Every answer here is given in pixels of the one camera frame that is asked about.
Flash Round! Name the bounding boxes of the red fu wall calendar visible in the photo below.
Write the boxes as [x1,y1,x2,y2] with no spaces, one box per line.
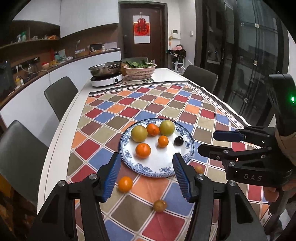
[133,15,151,44]

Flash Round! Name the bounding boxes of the blue white porcelain plate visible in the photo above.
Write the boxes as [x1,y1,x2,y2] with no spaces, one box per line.
[118,118,195,178]

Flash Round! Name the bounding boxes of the green apple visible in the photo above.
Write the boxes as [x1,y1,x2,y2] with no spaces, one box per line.
[131,125,148,143]
[159,120,175,136]

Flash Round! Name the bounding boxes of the pink basket of greens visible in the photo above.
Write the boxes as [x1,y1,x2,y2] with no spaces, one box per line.
[123,61,157,81]

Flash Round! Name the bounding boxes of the white stroller with clothes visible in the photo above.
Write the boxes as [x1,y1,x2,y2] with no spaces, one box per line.
[166,44,187,74]

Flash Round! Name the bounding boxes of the steel pan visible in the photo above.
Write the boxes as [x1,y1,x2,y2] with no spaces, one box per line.
[88,61,122,77]

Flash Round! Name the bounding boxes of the white intercom panel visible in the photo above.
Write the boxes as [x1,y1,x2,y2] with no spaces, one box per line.
[171,29,181,39]

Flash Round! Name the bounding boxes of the dark plum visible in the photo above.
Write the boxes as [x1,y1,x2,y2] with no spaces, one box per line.
[174,136,184,146]

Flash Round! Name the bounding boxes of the far left grey chair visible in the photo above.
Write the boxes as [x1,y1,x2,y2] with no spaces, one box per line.
[44,76,78,121]

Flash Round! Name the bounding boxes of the colourful checkered tablecloth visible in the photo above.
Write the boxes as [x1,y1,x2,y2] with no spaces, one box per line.
[67,82,254,240]

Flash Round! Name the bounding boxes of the white induction cooker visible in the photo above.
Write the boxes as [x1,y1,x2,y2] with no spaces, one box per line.
[90,73,123,87]

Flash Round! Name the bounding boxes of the dark wooden door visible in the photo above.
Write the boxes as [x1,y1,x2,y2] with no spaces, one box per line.
[119,1,168,68]

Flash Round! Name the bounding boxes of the right hand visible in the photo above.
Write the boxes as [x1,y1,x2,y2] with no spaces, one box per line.
[263,130,295,202]

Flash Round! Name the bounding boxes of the right grey chair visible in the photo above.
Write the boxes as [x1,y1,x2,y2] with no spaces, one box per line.
[183,65,218,93]

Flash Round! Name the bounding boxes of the black glass sliding door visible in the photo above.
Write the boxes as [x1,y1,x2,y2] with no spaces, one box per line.
[195,1,289,126]

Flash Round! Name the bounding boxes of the white upper cabinets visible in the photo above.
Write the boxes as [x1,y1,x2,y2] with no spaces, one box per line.
[14,0,119,37]

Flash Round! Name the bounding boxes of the black water dispenser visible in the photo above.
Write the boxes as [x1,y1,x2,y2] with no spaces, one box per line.
[0,60,16,101]

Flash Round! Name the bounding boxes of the small orange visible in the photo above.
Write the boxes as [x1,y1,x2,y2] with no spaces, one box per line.
[118,176,133,193]

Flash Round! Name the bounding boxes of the brown kiwi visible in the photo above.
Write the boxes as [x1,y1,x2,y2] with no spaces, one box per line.
[153,199,167,213]
[195,165,204,174]

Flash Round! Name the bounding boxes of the near left grey chair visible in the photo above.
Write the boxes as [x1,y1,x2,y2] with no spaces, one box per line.
[0,120,49,206]

